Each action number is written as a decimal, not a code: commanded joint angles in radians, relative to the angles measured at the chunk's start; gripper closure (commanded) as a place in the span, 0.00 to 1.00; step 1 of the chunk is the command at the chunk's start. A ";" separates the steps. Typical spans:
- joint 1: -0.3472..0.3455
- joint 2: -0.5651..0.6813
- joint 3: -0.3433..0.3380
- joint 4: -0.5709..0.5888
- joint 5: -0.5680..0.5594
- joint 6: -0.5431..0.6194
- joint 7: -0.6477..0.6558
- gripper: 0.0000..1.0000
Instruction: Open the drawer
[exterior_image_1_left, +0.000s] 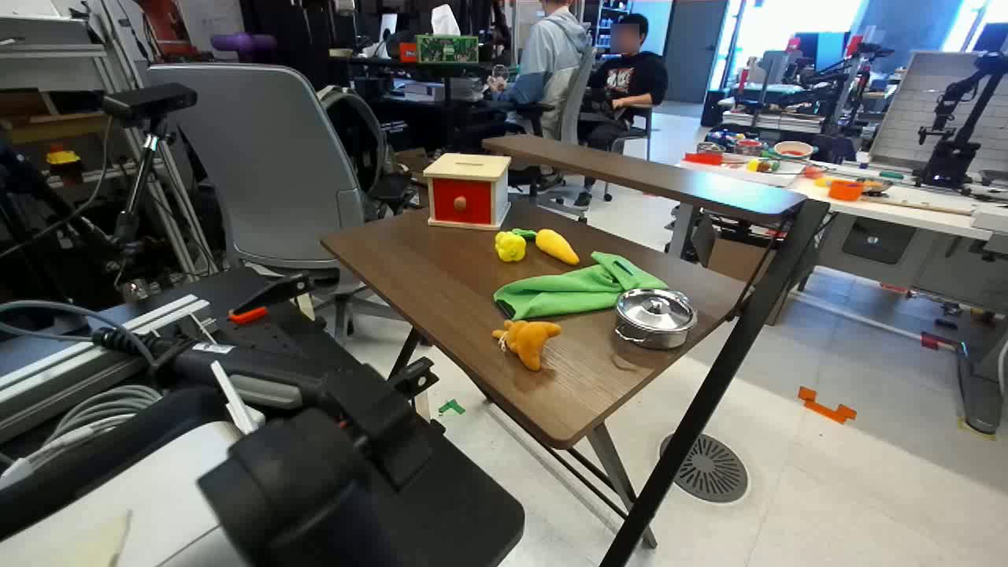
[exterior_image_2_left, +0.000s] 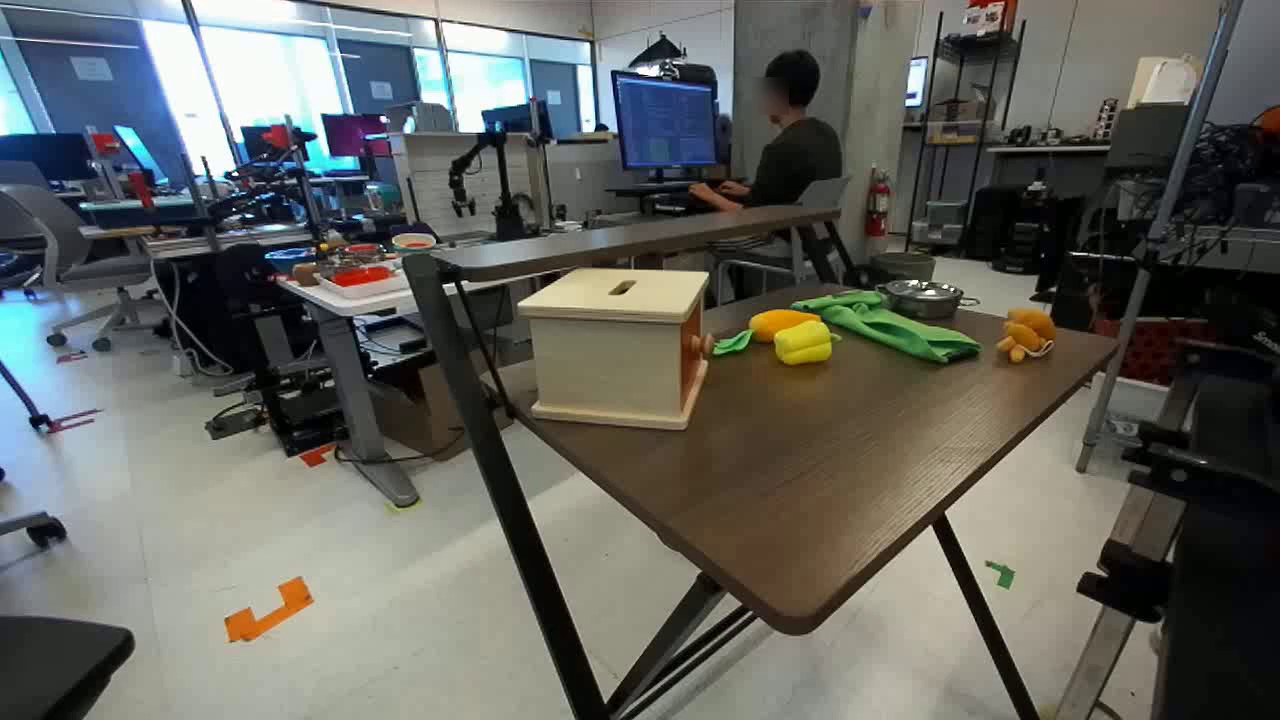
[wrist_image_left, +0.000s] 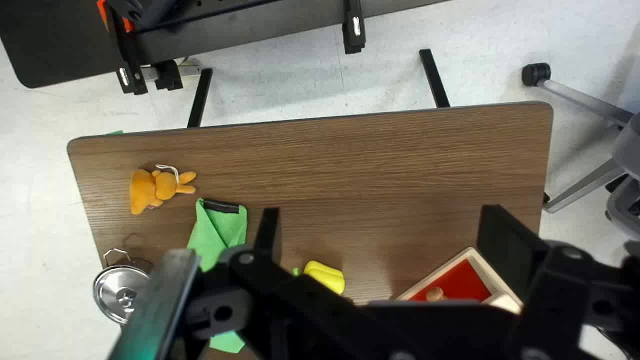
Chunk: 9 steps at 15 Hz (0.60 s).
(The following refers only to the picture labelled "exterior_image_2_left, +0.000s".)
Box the orange floor tape marker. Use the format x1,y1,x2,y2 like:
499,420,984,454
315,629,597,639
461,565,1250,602
225,577,310,642

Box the person in black shirt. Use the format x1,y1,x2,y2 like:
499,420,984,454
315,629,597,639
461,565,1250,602
690,48,844,212

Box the yellow toy pepper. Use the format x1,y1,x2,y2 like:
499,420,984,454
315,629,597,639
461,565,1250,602
771,318,835,369

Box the silver metal bowl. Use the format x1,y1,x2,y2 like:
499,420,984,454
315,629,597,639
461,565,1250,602
883,281,962,318

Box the green cloth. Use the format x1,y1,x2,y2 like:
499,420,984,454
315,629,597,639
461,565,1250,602
709,290,980,364

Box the computer monitor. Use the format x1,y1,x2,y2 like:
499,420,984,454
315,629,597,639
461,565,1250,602
613,70,719,173

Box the wooden box with red drawer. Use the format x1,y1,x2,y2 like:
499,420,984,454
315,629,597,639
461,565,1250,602
519,266,709,428

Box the metal shelving rack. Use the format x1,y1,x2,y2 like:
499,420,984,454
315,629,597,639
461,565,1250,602
906,0,1022,246

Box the orange plush toy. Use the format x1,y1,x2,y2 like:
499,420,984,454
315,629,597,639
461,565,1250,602
996,308,1057,364

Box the white desk with items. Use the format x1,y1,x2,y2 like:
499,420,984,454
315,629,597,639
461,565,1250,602
278,261,462,506

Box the red fire extinguisher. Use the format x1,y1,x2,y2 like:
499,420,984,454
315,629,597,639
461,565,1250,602
863,169,891,239

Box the grey office chair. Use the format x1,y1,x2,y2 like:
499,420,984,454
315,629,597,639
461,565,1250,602
0,184,154,351

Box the dark wooden table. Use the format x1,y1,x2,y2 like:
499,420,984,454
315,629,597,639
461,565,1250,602
405,233,1117,720

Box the black background robot arm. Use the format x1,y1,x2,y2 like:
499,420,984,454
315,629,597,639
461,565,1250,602
446,101,552,239

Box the orange toy carrot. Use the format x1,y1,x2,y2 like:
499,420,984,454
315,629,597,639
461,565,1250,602
748,308,817,345

